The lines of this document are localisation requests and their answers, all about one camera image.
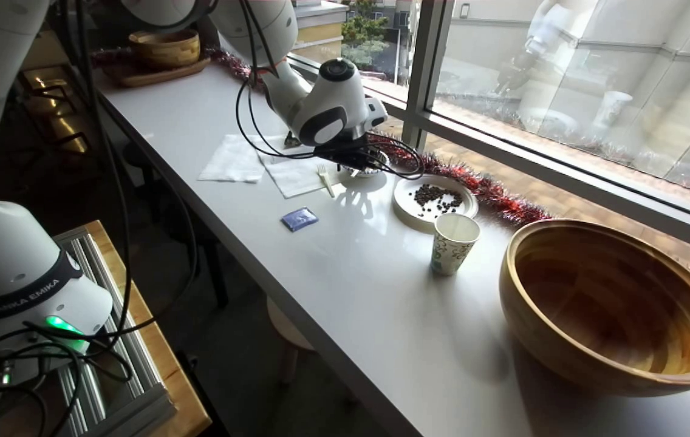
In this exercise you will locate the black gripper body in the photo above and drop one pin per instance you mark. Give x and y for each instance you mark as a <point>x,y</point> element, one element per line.
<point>350,151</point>

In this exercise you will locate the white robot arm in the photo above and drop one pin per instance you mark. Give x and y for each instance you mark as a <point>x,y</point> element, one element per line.
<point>329,117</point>

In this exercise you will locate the patterned paper cup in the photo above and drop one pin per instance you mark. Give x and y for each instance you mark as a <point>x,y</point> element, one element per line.
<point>455,236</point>

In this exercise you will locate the cream plastic fork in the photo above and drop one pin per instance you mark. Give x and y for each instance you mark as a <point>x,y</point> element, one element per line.
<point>327,186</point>

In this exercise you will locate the near white paper towel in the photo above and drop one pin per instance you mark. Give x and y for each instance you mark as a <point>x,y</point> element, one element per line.
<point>295,178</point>

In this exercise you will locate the white paper towel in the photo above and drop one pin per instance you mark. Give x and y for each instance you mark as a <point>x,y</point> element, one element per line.
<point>295,178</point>
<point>235,161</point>

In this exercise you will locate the blue card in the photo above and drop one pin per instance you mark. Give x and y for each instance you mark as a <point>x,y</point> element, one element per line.
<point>299,219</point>

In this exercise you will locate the white plate with dark bits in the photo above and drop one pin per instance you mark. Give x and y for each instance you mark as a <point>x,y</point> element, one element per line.
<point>421,203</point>

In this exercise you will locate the far white paper towel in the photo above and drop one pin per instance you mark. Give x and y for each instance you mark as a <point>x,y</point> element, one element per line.
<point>235,161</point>

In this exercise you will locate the small wooden bowl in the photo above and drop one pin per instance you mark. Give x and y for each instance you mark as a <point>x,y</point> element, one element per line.
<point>165,49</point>

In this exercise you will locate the wooden tray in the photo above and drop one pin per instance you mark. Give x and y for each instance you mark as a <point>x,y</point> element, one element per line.
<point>136,77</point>

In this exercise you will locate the large wooden bowl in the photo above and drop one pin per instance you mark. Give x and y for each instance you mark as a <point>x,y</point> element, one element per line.
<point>598,306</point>

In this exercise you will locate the red tinsel garland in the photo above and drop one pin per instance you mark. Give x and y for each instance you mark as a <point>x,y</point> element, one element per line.
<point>406,161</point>

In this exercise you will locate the aluminium rail frame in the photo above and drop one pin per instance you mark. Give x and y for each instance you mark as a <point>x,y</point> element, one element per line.
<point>114,391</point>

